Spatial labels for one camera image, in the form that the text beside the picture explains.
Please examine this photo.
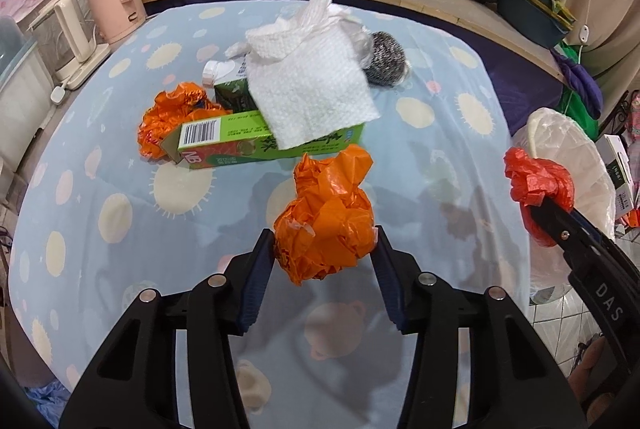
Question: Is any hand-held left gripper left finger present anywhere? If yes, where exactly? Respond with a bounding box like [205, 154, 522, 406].
[59, 228, 275, 429]

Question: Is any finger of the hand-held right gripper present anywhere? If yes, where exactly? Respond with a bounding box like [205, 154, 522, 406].
[525, 195, 613, 270]

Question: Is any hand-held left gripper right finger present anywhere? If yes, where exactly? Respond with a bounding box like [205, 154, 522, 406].
[371, 225, 586, 429]

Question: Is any cream trash bin white liner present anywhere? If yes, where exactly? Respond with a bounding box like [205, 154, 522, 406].
[512, 108, 617, 305]

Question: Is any red plastic bag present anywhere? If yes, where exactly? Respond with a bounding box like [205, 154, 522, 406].
[503, 148, 576, 247]

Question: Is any orange plastic bag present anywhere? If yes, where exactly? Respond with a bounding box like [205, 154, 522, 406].
[274, 144, 377, 287]
[137, 82, 233, 160]

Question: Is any long green cardboard box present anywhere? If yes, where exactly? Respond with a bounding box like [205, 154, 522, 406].
[160, 109, 366, 171]

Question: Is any green drink carton white cap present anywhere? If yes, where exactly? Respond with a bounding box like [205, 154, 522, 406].
[201, 59, 261, 115]

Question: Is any white paper towel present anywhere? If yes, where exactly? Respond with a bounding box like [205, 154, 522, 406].
[226, 0, 379, 150]

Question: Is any person's right hand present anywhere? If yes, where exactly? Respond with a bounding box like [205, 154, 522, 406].
[567, 336, 608, 410]

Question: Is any white green printed carton box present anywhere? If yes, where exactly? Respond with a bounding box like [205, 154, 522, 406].
[597, 134, 638, 221]

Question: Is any green plastic bag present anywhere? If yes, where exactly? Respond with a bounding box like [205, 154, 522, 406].
[562, 84, 613, 141]

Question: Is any pink pineapple print garment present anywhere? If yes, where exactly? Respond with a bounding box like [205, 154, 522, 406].
[627, 92, 640, 140]

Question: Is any purple cloth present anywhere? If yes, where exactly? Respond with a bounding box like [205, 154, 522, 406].
[550, 46, 603, 120]

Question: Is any light blue spotted blanket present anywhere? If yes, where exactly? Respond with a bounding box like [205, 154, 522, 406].
[7, 0, 531, 429]

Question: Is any steel wool scrubber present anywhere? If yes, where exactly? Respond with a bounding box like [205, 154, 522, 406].
[361, 32, 411, 86]

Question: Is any white plastic storage box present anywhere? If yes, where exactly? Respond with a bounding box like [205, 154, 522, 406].
[0, 16, 56, 170]

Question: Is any white electric kettle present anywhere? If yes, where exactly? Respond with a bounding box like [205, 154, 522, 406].
[27, 0, 112, 91]

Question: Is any white switch cable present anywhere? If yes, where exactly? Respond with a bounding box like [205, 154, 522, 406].
[575, 24, 591, 65]

